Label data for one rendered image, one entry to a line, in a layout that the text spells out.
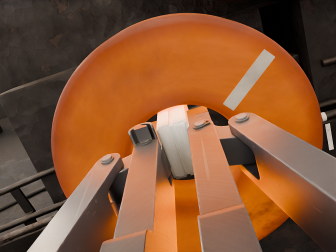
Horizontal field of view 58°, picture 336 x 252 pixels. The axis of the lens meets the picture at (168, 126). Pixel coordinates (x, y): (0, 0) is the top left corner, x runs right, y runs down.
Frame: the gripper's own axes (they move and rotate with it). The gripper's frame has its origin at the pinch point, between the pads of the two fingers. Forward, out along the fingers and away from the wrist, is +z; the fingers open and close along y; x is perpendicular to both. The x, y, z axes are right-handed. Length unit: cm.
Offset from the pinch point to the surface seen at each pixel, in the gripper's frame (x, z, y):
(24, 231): -18.7, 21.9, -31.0
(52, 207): -19.6, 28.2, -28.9
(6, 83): -43, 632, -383
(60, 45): 5.5, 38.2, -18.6
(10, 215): -91, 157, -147
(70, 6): 10.9, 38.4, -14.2
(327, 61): -9.5, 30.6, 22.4
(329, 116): -14.2, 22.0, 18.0
